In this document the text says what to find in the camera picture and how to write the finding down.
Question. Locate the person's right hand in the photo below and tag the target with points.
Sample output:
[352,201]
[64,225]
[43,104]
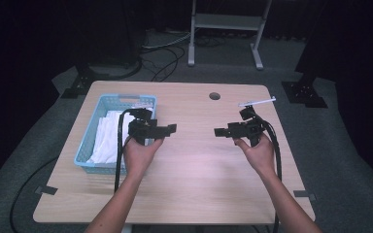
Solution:
[260,157]

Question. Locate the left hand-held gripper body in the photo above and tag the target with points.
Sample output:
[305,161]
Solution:
[144,129]

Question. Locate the white cloth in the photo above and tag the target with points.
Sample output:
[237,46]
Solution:
[107,142]

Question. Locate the black stand base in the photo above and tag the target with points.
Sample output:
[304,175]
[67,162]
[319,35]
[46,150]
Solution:
[302,93]
[84,81]

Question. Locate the person's left hand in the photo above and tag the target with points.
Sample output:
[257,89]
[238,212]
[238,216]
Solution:
[139,157]

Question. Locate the dark tape strip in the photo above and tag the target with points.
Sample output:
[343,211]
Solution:
[302,194]
[47,190]

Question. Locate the white table leg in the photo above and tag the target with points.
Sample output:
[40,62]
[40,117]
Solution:
[127,228]

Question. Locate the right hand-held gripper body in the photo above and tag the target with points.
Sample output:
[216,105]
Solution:
[244,129]

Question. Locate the white metal stand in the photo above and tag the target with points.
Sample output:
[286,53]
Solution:
[226,21]

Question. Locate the light blue plastic basket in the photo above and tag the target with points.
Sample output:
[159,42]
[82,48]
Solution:
[83,152]

